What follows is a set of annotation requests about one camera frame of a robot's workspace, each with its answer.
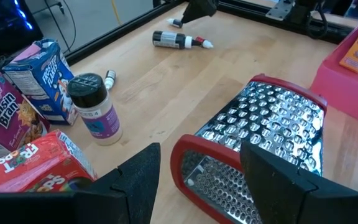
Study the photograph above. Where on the blue Frosted Flakes box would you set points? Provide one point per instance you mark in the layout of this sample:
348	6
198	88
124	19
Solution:
42	81

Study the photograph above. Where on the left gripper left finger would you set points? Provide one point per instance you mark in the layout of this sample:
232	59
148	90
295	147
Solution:
129	193

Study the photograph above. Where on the small red-labelled dropper bottle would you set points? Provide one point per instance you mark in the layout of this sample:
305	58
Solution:
204	43

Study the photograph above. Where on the red plastic tray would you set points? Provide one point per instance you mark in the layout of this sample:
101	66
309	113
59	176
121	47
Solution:
343	90

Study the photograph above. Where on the black-lidded purple-label spice shaker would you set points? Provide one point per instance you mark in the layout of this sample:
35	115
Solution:
98	118

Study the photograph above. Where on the red Froot Loops box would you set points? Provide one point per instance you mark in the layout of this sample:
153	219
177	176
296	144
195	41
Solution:
36	165

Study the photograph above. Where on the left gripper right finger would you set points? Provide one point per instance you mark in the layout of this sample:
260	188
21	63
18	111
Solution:
275	183

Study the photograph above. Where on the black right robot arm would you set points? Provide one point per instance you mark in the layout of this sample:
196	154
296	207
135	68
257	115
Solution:
303	9

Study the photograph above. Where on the computer tower blue lights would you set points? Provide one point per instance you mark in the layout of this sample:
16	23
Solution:
8	25

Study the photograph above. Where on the purple Raisin Bran box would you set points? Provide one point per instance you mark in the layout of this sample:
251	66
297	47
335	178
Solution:
5	115

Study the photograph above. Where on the red-framed metal box grater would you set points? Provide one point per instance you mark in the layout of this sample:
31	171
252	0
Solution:
269	124

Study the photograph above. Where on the large black food colouring bottle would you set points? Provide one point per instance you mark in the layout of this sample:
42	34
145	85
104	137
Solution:
169	40

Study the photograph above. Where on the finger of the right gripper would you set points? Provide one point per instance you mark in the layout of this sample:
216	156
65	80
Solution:
209	7
194	11

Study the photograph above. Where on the black aluminium table frame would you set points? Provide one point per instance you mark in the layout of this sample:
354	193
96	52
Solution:
120	31

